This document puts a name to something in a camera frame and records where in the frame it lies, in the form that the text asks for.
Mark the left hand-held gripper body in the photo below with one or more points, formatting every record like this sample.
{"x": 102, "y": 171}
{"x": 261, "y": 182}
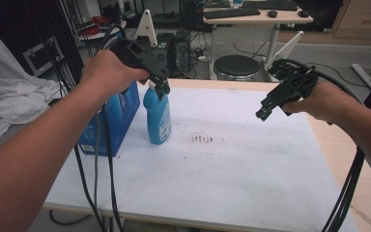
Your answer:
{"x": 134, "y": 55}

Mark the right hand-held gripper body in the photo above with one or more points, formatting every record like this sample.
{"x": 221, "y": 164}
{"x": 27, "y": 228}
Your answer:
{"x": 291, "y": 84}

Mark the blue detergent bottle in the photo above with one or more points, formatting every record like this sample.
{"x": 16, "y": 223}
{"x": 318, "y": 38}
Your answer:
{"x": 157, "y": 117}

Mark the person's left hand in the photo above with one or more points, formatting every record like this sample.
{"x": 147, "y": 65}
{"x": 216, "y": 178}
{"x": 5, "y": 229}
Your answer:
{"x": 109, "y": 72}

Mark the person's right hand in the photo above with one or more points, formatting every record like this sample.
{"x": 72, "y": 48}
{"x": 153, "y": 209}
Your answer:
{"x": 319, "y": 100}

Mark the black computer tower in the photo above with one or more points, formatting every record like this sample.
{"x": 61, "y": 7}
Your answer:
{"x": 183, "y": 53}

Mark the round black stool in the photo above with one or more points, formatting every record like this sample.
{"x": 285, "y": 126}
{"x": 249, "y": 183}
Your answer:
{"x": 237, "y": 67}

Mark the blue cardboard box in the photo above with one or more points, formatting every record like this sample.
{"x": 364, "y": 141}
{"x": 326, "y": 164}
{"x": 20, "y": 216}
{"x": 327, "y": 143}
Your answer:
{"x": 116, "y": 119}

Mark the white standing desk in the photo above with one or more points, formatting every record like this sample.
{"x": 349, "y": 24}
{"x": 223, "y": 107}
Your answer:
{"x": 261, "y": 22}

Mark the black computer mouse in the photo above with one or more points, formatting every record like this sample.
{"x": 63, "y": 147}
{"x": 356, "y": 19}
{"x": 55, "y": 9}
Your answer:
{"x": 272, "y": 13}

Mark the white table mat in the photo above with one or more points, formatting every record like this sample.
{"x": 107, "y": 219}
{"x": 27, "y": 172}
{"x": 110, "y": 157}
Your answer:
{"x": 203, "y": 161}

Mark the black keyboard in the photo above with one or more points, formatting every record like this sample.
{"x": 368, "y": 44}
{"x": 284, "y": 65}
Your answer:
{"x": 231, "y": 13}

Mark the wooden cabinet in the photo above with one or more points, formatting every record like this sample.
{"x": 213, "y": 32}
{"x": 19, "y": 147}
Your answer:
{"x": 364, "y": 19}

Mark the white cloth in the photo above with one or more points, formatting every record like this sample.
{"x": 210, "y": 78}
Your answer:
{"x": 9, "y": 93}

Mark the white triangular bracket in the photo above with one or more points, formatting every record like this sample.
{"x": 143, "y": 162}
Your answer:
{"x": 147, "y": 26}

